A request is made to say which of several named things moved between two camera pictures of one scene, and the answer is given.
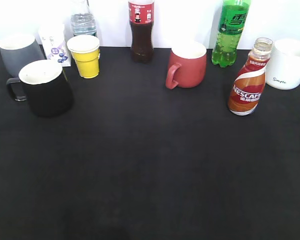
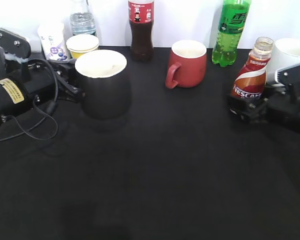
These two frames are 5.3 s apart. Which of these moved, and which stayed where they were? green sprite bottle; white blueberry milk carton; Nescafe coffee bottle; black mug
Moved: black mug
Stayed: green sprite bottle; white blueberry milk carton; Nescafe coffee bottle
